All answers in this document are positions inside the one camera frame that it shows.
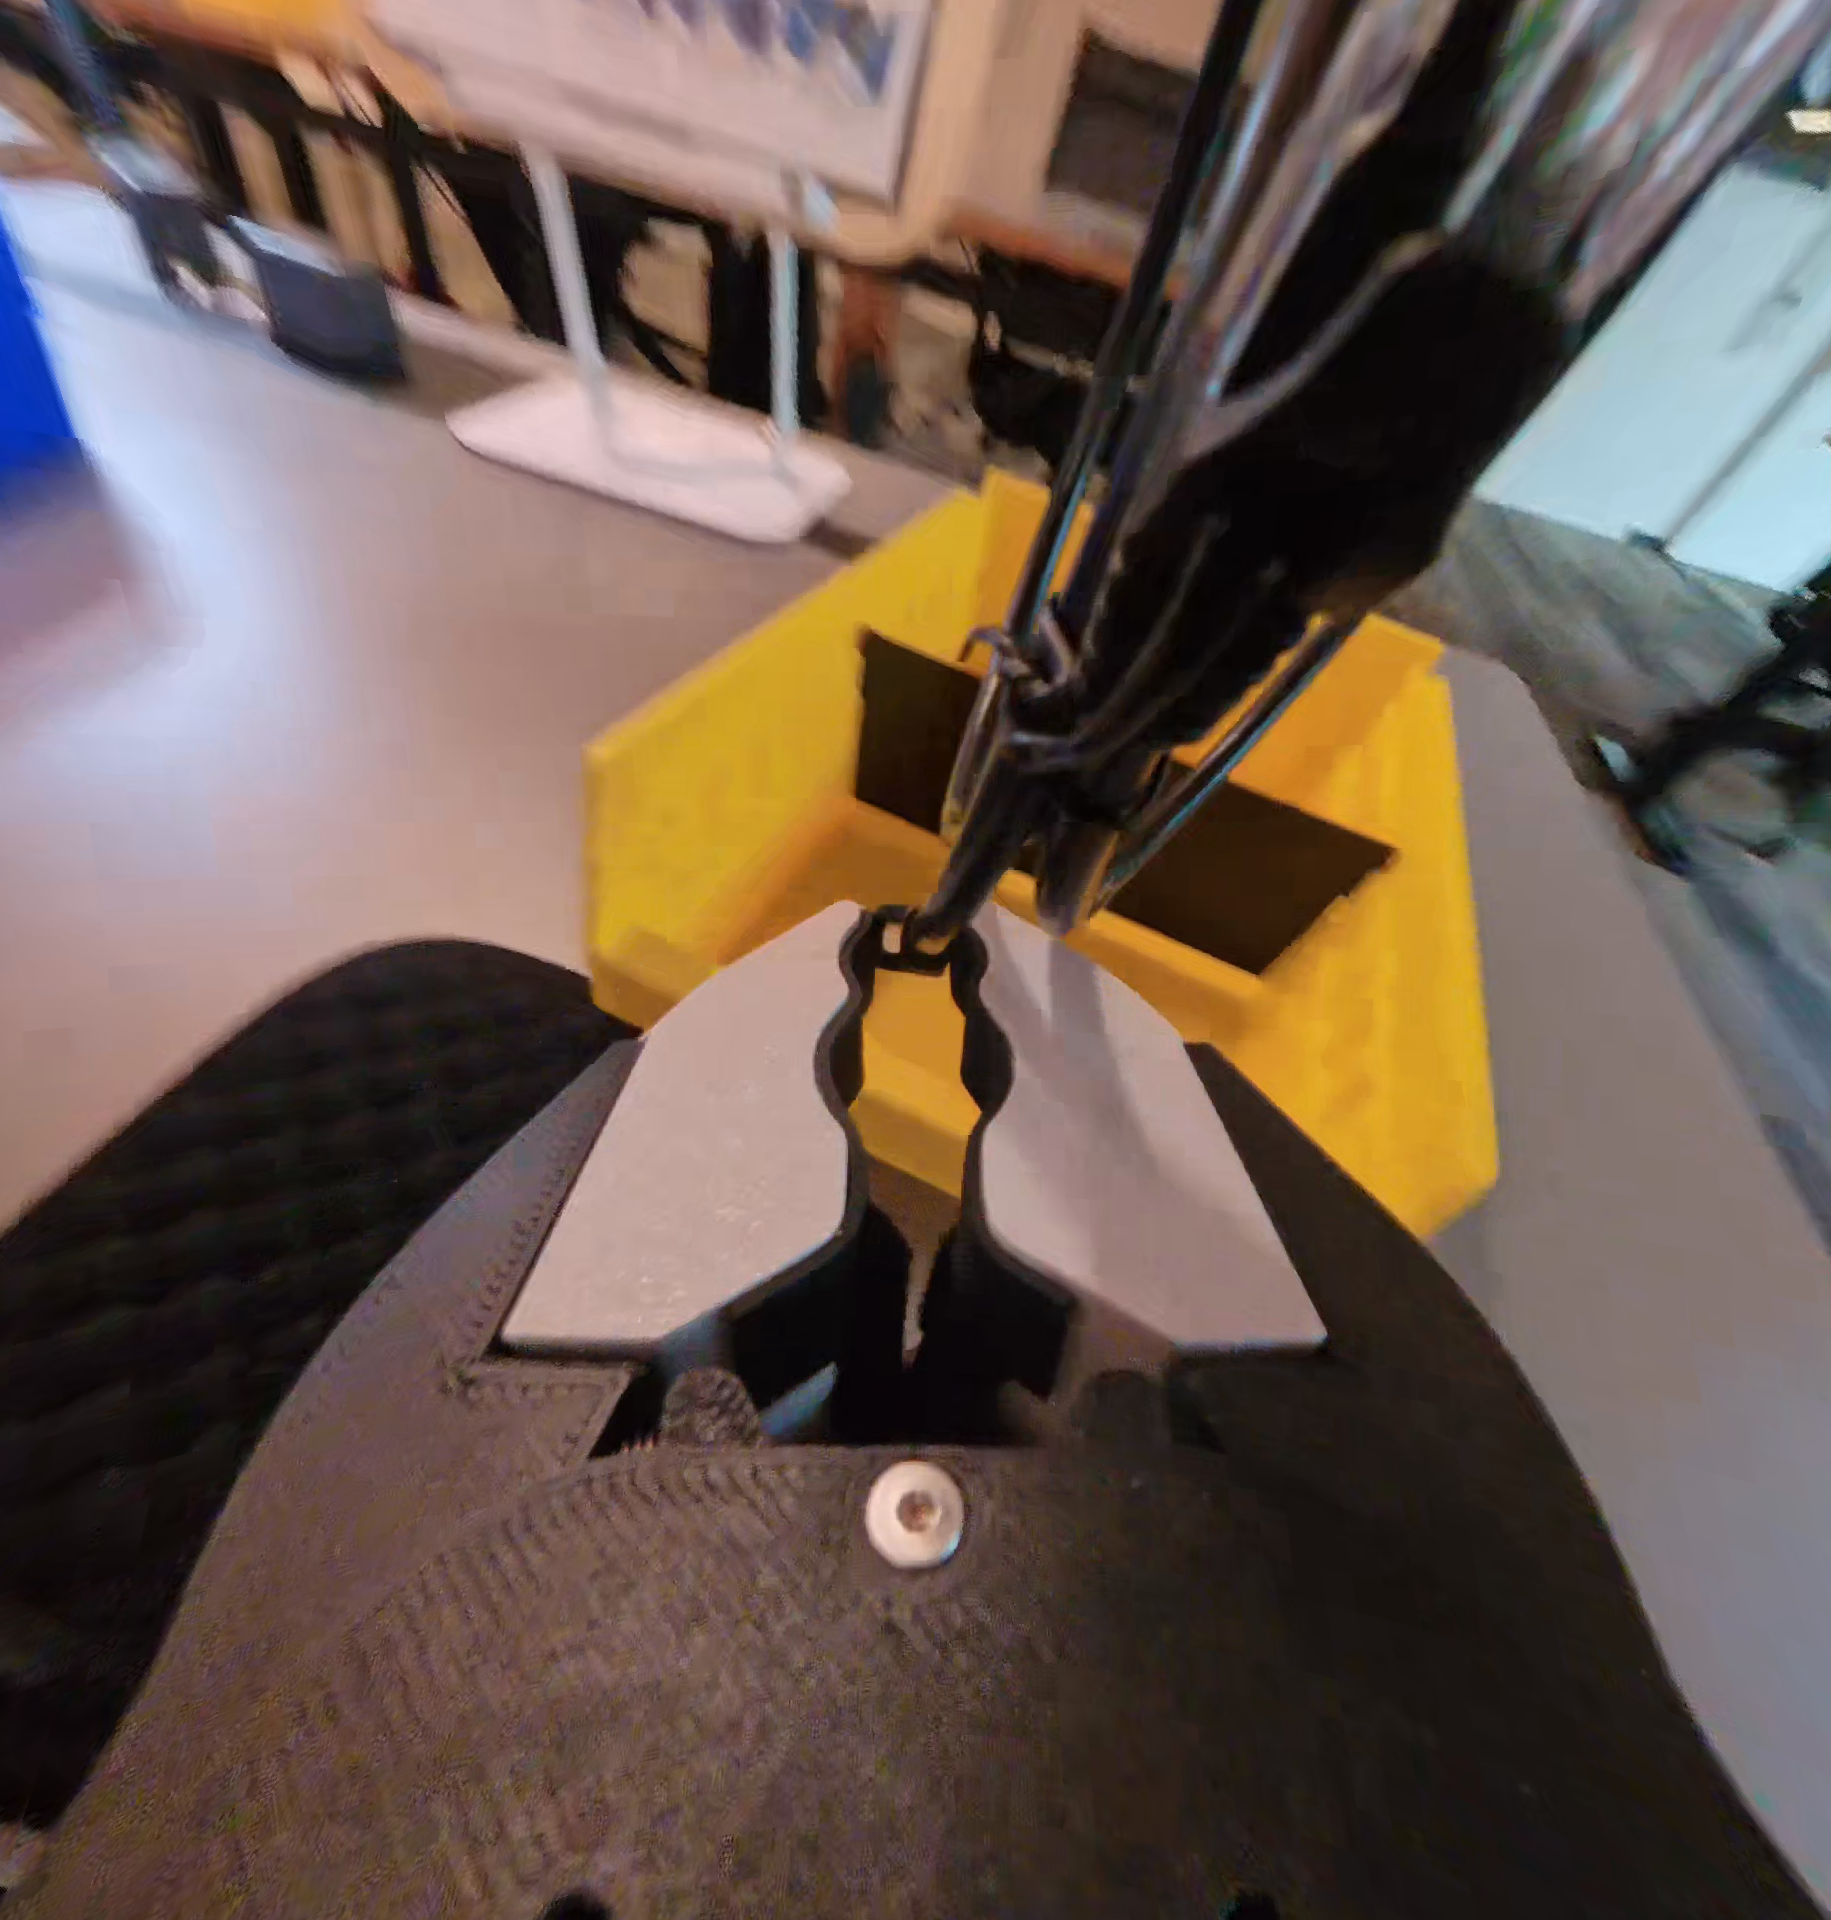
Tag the instruction sign board on stand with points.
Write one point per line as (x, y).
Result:
(663, 437)

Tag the black foam mat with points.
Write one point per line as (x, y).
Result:
(257, 1199)

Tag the black office chair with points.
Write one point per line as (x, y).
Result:
(1754, 721)

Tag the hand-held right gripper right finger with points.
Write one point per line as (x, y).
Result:
(1127, 1188)

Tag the black bin divider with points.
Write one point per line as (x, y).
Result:
(1261, 884)

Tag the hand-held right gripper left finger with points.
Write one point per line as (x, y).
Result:
(689, 1171)

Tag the grey electronic device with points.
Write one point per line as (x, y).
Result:
(331, 321)

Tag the yellow plastic bin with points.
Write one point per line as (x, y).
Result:
(1305, 1082)

